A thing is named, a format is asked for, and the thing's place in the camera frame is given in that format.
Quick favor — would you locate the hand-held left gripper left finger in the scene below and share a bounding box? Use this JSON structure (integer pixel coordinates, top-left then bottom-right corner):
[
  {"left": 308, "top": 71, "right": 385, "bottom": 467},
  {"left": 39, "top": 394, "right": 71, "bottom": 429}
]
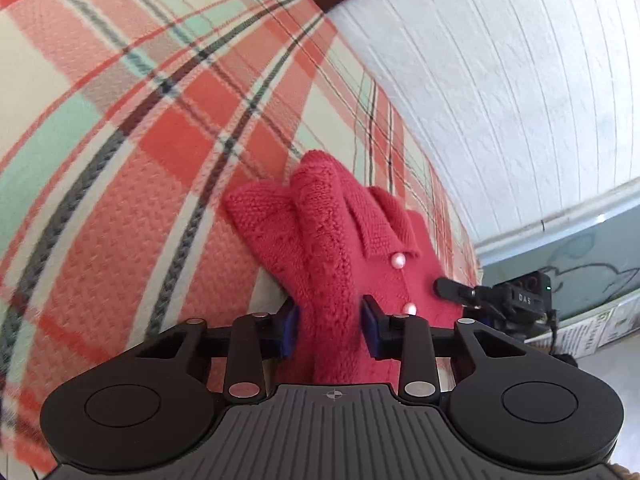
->
[{"left": 136, "top": 305, "right": 301, "bottom": 405}]

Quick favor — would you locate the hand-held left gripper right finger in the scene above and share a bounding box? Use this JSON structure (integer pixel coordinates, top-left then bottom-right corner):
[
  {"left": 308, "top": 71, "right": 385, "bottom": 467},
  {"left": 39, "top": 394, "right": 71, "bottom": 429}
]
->
[{"left": 361, "top": 294, "right": 533, "bottom": 405}]

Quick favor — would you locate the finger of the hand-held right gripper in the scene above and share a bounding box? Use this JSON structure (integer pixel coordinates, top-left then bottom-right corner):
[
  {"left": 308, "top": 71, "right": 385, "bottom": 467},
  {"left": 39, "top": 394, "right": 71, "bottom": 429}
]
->
[{"left": 432, "top": 276, "right": 481, "bottom": 306}]

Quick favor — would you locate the red knit cardigan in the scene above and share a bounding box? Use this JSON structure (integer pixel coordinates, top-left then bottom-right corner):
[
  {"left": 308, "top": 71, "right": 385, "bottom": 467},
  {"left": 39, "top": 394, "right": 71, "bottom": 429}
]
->
[{"left": 222, "top": 149, "right": 463, "bottom": 386}]

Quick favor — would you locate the painted teal door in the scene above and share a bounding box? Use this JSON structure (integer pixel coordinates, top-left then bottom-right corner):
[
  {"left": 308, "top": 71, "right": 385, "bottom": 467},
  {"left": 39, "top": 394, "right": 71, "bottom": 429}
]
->
[{"left": 477, "top": 205, "right": 640, "bottom": 328}]

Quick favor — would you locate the plaid blanket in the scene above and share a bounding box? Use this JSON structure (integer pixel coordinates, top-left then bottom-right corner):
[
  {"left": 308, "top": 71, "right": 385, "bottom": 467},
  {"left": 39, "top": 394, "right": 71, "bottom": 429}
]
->
[{"left": 0, "top": 0, "right": 483, "bottom": 476}]

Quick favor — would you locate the wall poster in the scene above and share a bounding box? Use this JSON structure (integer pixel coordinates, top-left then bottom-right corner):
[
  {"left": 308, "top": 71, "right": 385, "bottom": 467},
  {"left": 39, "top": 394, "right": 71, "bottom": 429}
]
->
[{"left": 525, "top": 295, "right": 640, "bottom": 361}]

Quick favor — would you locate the white door frame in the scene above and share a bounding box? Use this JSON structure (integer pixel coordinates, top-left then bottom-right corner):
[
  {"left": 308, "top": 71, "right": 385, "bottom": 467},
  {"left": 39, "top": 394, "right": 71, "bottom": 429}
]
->
[{"left": 472, "top": 175, "right": 640, "bottom": 261}]

